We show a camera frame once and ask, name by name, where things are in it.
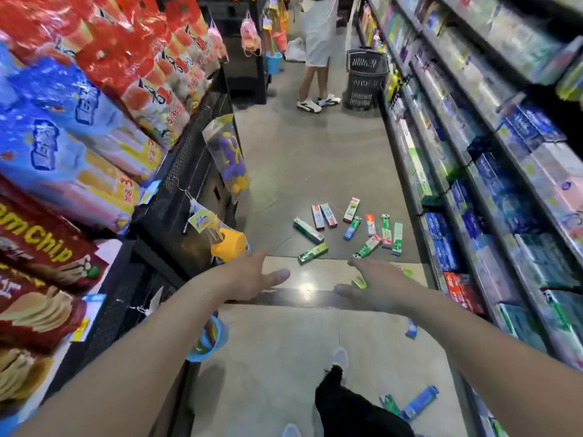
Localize person's left hand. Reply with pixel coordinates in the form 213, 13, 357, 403
217, 249, 291, 302

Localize person's right hand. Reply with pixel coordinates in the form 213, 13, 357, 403
334, 258, 418, 315

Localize person's left forearm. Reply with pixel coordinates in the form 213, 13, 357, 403
13, 271, 229, 437

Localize person's right forearm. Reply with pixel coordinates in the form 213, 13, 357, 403
401, 289, 583, 437

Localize bagged yellow toy cup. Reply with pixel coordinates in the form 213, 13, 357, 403
188, 198, 250, 264

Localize scattered group of toothpaste boxes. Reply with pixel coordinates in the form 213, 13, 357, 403
293, 197, 404, 264

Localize blue toy bucket set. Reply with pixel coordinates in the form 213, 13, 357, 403
186, 315, 229, 363

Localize stack of dark blue boxes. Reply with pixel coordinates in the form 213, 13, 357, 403
423, 212, 462, 273

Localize stack of red boxes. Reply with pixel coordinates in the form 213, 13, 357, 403
444, 271, 485, 316

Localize person's black trousers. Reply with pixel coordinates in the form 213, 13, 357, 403
315, 365, 416, 437

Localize long blue toothpaste box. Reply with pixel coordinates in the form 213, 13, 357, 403
401, 385, 440, 421

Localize bagged purple yellow toy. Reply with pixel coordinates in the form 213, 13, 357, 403
202, 114, 250, 195

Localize black plastic shopping basket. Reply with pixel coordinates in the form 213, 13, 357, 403
343, 48, 390, 111

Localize black metal product shelf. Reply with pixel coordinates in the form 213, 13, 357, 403
354, 0, 583, 437

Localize white plastic bag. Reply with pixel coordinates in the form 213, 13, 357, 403
284, 37, 307, 63

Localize rows of pale shelf boxes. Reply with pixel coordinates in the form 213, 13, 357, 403
360, 0, 583, 437

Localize dark display stand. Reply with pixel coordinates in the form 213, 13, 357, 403
196, 0, 270, 106

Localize hanging beach toy set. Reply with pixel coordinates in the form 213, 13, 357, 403
262, 0, 290, 76

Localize blue biscuit bag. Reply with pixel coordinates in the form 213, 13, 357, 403
0, 103, 140, 234
8, 56, 165, 183

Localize pink hanging net toy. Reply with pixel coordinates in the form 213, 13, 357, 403
240, 10, 262, 58

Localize row of red snack bags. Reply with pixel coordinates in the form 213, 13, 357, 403
0, 0, 228, 149

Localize black wire mesh rack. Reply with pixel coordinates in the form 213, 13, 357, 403
43, 68, 242, 437

